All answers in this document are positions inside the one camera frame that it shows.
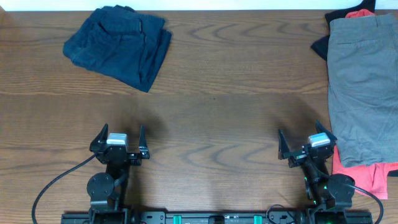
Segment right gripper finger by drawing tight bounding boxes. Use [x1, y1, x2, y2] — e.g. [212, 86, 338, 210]
[315, 120, 337, 141]
[278, 129, 290, 154]

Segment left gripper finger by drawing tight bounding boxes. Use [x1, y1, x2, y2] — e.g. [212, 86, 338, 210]
[90, 123, 108, 146]
[139, 126, 148, 153]

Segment grey shorts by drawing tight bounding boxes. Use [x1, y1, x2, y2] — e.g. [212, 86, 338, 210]
[326, 12, 398, 169]

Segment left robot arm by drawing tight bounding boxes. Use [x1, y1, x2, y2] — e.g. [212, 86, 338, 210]
[86, 124, 150, 224]

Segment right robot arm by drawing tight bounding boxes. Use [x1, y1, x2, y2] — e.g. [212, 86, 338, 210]
[278, 121, 354, 223]

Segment red t-shirt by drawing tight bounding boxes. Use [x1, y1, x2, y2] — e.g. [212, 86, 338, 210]
[331, 9, 398, 200]

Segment black garment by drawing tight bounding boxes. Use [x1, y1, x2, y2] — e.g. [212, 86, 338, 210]
[310, 0, 398, 177]

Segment folded navy blue jeans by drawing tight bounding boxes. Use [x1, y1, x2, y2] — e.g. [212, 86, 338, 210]
[63, 5, 172, 93]

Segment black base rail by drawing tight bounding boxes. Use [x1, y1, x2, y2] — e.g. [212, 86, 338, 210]
[60, 210, 373, 224]

